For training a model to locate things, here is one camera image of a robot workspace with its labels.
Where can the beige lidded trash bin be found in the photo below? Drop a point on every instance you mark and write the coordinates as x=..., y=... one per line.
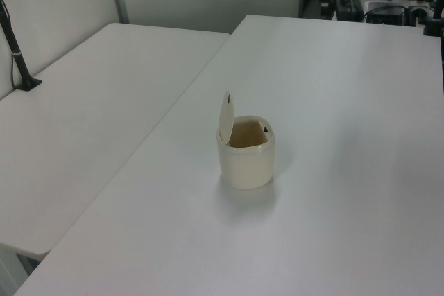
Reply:
x=247, y=166

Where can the black computer case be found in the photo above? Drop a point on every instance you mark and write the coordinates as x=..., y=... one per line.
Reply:
x=385, y=14

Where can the white partition panel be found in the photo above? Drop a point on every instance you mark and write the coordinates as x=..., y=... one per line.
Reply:
x=52, y=1

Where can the white side table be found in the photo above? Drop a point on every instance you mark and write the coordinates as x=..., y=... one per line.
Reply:
x=86, y=119

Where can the black equipment box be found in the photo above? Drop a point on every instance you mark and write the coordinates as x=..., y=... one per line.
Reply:
x=348, y=6

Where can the black pole with base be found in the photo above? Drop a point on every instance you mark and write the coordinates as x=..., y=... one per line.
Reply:
x=16, y=55

